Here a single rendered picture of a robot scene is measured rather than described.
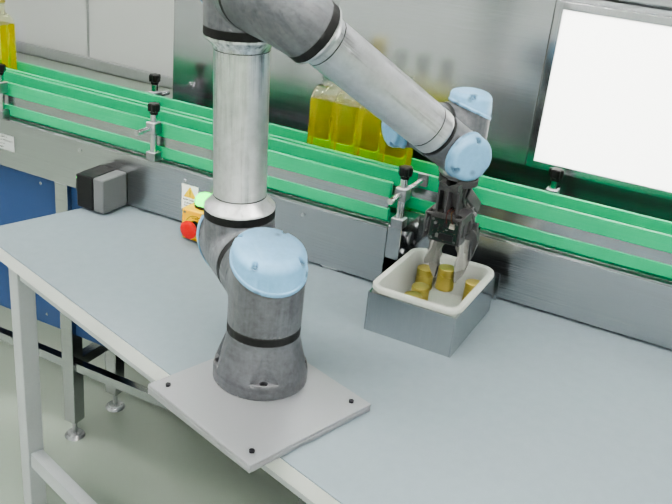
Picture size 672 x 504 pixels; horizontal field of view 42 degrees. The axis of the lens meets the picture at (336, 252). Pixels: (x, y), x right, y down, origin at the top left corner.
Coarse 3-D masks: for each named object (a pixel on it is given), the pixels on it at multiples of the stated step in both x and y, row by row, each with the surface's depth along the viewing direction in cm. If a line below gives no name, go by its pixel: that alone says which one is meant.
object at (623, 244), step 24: (24, 72) 220; (120, 96) 208; (432, 192) 178; (480, 192) 173; (480, 216) 174; (504, 216) 172; (528, 216) 170; (552, 216) 167; (576, 216) 165; (552, 240) 169; (576, 240) 167; (600, 240) 165; (624, 240) 162; (648, 240) 160; (624, 264) 164; (648, 264) 162
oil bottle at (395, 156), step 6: (384, 144) 181; (384, 150) 181; (390, 150) 180; (396, 150) 180; (402, 150) 179; (408, 150) 181; (384, 156) 182; (390, 156) 181; (396, 156) 180; (402, 156) 180; (408, 156) 182; (384, 162) 182; (390, 162) 181; (396, 162) 181; (402, 162) 180; (408, 162) 183
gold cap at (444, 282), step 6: (444, 264) 167; (438, 270) 166; (444, 270) 164; (450, 270) 165; (438, 276) 166; (444, 276) 165; (450, 276) 165; (438, 282) 166; (444, 282) 165; (450, 282) 165; (438, 288) 166; (444, 288) 166; (450, 288) 166
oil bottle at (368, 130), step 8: (360, 104) 180; (360, 112) 180; (368, 112) 180; (360, 120) 181; (368, 120) 180; (376, 120) 179; (360, 128) 182; (368, 128) 181; (376, 128) 180; (360, 136) 182; (368, 136) 181; (376, 136) 181; (360, 144) 183; (368, 144) 182; (376, 144) 181; (360, 152) 184; (368, 152) 183; (376, 152) 182; (376, 160) 183
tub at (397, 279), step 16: (416, 256) 173; (448, 256) 172; (384, 272) 162; (400, 272) 167; (416, 272) 175; (464, 272) 171; (480, 272) 169; (384, 288) 156; (400, 288) 169; (432, 288) 174; (480, 288) 160; (416, 304) 153; (432, 304) 152; (448, 304) 168; (464, 304) 153
